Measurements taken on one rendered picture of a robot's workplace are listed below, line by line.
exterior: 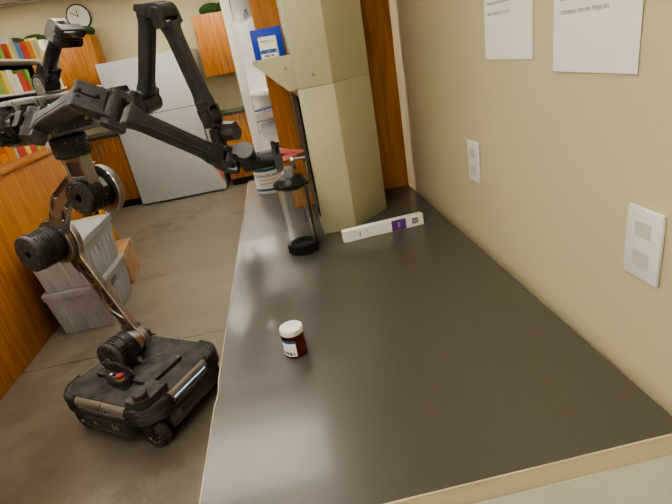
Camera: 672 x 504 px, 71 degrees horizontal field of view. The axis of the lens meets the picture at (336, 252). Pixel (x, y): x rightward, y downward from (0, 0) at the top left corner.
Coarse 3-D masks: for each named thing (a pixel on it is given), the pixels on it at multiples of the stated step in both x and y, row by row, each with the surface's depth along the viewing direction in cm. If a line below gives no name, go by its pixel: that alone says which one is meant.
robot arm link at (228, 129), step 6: (204, 114) 177; (204, 120) 179; (222, 120) 185; (204, 126) 180; (210, 126) 179; (216, 126) 180; (222, 126) 180; (228, 126) 179; (234, 126) 179; (222, 132) 180; (228, 132) 179; (234, 132) 179; (240, 132) 182; (228, 138) 181; (234, 138) 180
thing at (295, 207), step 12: (288, 192) 137; (300, 192) 138; (288, 204) 138; (300, 204) 139; (288, 216) 140; (300, 216) 140; (288, 228) 143; (300, 228) 141; (312, 228) 144; (288, 240) 146; (300, 240) 143; (312, 240) 144
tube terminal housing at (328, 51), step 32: (288, 0) 130; (320, 0) 132; (352, 0) 143; (288, 32) 134; (320, 32) 135; (352, 32) 144; (320, 64) 138; (352, 64) 146; (320, 96) 141; (352, 96) 148; (320, 128) 145; (352, 128) 150; (320, 160) 149; (352, 160) 152; (320, 192) 152; (352, 192) 155; (384, 192) 170; (352, 224) 158
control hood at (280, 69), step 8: (280, 56) 136; (288, 56) 136; (256, 64) 136; (264, 64) 136; (272, 64) 136; (280, 64) 136; (288, 64) 137; (264, 72) 137; (272, 72) 137; (280, 72) 137; (288, 72) 138; (280, 80) 138; (288, 80) 138; (288, 88) 139; (296, 88) 140
